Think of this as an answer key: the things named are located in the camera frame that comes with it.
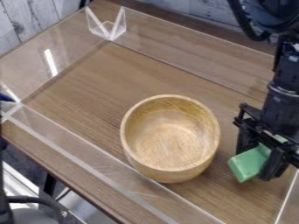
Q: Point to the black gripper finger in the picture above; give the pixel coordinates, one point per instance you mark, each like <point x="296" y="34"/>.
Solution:
<point x="275" y="164"/>
<point x="247" y="140"/>

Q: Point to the green rectangular block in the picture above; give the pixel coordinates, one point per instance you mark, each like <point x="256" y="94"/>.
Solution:
<point x="247" y="163"/>

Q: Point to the clear acrylic tray walls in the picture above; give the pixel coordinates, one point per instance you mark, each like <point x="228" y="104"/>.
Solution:
<point x="82" y="73"/>

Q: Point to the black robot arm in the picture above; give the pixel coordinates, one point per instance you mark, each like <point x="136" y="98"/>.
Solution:
<point x="263" y="18"/>

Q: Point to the grey metal bracket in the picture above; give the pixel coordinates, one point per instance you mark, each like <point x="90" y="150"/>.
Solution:
<point x="56" y="214"/>

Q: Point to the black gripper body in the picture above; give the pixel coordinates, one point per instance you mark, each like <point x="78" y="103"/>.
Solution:
<point x="275" y="122"/>

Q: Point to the black table leg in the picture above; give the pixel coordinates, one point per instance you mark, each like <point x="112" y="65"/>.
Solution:
<point x="50" y="184"/>

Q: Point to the brown wooden bowl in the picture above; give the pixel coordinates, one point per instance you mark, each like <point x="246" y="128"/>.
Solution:
<point x="171" y="172"/>

